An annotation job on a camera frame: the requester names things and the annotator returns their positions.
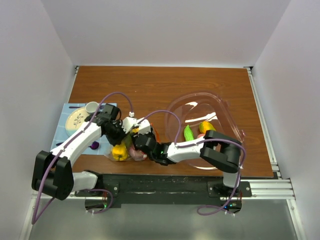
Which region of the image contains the clear zip top bag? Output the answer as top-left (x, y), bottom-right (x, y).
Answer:
top-left (104, 124), bottom-right (147, 162)

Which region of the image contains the yellow fake bell pepper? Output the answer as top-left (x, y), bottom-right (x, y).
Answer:
top-left (111, 145), bottom-right (128, 162)

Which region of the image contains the light green fake gourd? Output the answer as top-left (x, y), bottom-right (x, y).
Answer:
top-left (183, 125), bottom-right (195, 142)

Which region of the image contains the pink fake peach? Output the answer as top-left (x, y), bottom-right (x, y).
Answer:
top-left (196, 133), bottom-right (205, 139)

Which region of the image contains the pink transparent plastic tub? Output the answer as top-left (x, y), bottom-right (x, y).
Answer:
top-left (164, 92), bottom-right (246, 174)

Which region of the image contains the orange fake fruit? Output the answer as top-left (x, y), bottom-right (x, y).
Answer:
top-left (198, 121), bottom-right (216, 134)

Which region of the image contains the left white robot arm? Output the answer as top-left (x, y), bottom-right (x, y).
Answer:
top-left (31, 103), bottom-right (126, 200)

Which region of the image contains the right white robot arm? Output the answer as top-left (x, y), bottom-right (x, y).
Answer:
top-left (131, 130), bottom-right (246, 197)

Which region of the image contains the purple spoon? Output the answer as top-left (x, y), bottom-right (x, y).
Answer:
top-left (56, 141), bottom-right (100, 150)

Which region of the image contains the grey cup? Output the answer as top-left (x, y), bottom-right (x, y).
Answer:
top-left (85, 101), bottom-right (99, 114)

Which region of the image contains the cream floral plate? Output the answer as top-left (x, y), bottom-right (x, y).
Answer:
top-left (65, 106), bottom-right (89, 137)

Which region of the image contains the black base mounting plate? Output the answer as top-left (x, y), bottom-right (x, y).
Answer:
top-left (75, 174), bottom-right (252, 210)

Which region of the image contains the blue checked cloth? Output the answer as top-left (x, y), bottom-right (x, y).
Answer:
top-left (50, 103), bottom-right (110, 156)

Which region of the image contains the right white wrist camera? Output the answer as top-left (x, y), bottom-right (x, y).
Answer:
top-left (136, 118), bottom-right (152, 135)

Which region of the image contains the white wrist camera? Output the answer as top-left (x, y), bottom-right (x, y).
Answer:
top-left (121, 111), bottom-right (137, 134)
top-left (136, 118), bottom-right (152, 135)

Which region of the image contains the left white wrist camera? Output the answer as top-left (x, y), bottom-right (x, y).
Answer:
top-left (121, 111), bottom-right (137, 134)

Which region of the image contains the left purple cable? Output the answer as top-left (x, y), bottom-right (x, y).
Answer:
top-left (31, 91), bottom-right (136, 225)

